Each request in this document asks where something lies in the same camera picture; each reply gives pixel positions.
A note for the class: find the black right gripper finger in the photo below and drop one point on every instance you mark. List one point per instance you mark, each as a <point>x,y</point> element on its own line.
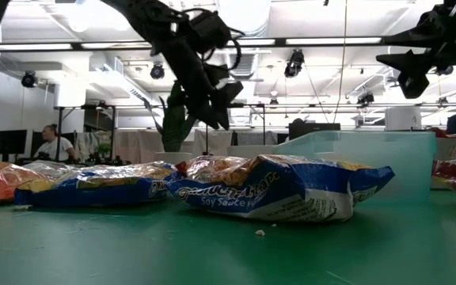
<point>414,37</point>
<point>410,75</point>

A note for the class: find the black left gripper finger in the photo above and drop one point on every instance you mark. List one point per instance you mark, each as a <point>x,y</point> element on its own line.
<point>208,115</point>
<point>226,105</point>

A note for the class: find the blue soy sauce ramen pack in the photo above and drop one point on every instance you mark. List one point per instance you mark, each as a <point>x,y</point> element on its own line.
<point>93,190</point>
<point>271,194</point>

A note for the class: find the black overhead crossbar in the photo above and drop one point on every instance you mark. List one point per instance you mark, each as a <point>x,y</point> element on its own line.
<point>172,45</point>

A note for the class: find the black ceiling spotlight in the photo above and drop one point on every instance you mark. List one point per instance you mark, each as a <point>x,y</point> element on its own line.
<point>29,79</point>
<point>157,72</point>
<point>365,99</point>
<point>294,63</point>

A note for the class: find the green snake plant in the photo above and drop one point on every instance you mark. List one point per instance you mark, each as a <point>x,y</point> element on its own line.
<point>174,126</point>

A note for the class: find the white cabinet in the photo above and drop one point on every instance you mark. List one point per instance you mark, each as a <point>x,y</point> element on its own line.
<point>403,118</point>

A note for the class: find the white plant pot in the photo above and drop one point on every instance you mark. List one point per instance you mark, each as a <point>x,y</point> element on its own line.
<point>170,157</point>

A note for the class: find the teal translucent storage bin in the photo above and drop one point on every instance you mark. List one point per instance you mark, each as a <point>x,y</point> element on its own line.
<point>402,166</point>

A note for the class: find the small black tabletop robot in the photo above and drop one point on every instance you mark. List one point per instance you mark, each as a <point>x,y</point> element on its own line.
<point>109,160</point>

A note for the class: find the white noodle crumb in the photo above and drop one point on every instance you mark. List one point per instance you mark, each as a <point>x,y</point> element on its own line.
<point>259,232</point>

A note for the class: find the green table mat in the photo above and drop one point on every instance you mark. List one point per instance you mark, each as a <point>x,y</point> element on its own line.
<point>133,257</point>

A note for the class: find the black background monitor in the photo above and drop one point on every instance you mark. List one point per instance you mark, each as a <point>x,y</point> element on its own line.
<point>11,142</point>
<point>37,142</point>

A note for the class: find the black background workstation frame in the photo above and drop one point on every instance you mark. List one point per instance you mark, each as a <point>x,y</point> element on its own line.
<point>59,130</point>

